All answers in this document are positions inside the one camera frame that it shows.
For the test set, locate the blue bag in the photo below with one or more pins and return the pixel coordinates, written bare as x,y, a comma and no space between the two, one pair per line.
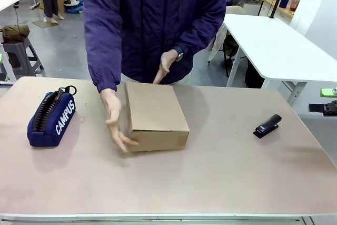
75,6

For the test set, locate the wooden table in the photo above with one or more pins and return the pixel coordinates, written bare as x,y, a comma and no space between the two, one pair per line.
276,5

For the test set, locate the navy CAMPUS pencil case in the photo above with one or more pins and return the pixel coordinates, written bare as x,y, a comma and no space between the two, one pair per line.
51,119

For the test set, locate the person's right forearm purple sleeve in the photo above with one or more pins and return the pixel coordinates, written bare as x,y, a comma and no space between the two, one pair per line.
104,51

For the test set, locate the person torso purple jacket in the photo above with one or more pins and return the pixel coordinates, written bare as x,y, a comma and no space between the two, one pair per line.
158,11

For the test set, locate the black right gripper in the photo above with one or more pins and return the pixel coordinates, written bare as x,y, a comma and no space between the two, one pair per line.
331,107

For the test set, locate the olive green bag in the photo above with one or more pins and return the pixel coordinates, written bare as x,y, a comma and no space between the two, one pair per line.
15,32

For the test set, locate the small white desk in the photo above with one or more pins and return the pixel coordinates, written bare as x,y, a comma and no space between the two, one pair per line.
8,1

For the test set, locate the person's left hand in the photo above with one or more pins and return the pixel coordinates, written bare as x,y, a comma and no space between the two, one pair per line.
166,63

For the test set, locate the grey step stool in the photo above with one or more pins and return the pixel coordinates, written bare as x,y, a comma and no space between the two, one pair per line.
23,56

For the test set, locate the black stapler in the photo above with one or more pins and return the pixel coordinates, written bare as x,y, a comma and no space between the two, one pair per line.
266,127

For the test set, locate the person's right hand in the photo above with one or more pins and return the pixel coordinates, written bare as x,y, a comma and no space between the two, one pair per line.
114,114

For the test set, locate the brown cardboard box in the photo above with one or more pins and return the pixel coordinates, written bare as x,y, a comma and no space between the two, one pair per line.
155,109

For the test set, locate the black pole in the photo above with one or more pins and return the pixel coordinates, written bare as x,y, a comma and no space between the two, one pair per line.
277,1

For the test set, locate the black wristwatch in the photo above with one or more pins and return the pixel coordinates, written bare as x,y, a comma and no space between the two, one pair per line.
179,55

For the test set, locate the person's left forearm purple sleeve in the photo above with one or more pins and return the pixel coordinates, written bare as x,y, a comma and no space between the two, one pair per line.
202,32

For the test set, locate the red drink bottle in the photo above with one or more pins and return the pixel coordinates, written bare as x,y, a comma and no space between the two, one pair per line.
295,2

